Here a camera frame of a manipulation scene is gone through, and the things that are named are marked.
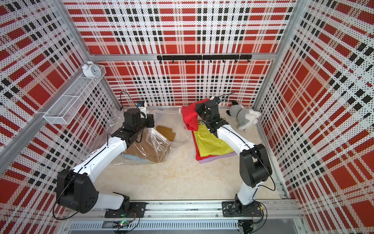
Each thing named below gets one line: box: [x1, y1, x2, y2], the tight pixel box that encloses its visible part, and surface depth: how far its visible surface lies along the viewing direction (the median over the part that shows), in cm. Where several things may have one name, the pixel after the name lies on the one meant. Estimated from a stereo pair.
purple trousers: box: [199, 151, 238, 164], surface depth 92 cm
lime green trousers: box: [193, 124, 235, 157], surface depth 92 cm
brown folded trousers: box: [122, 125, 176, 163], surface depth 83 cm
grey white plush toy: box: [226, 100, 262, 132], surface depth 107 cm
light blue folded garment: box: [121, 154, 153, 163], surface depth 86 cm
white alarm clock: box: [81, 60, 102, 78], surface depth 83 cm
